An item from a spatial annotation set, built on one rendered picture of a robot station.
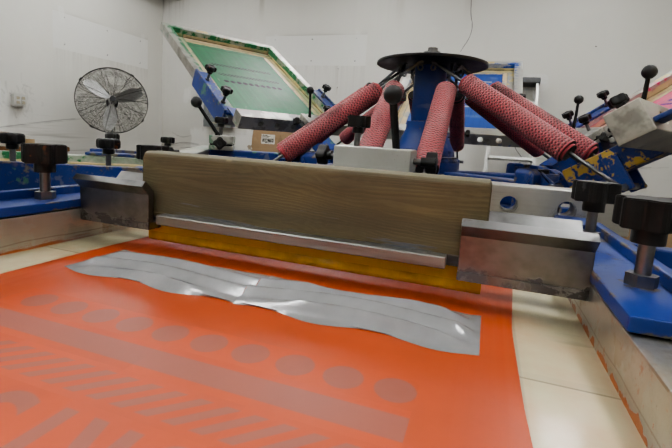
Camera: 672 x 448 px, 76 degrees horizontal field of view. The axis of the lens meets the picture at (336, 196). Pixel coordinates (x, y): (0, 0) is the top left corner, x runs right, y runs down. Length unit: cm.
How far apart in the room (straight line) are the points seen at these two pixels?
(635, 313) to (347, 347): 16
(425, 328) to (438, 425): 9
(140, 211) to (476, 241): 34
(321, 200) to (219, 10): 533
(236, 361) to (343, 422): 8
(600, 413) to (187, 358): 22
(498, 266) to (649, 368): 14
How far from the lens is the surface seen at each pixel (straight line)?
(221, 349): 28
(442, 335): 31
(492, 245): 36
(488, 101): 104
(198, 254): 48
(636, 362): 28
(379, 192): 38
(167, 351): 29
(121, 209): 52
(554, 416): 26
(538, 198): 61
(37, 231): 54
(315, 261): 42
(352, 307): 34
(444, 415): 24
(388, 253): 37
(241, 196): 44
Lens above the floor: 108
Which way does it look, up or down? 7 degrees down
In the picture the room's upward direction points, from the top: 4 degrees clockwise
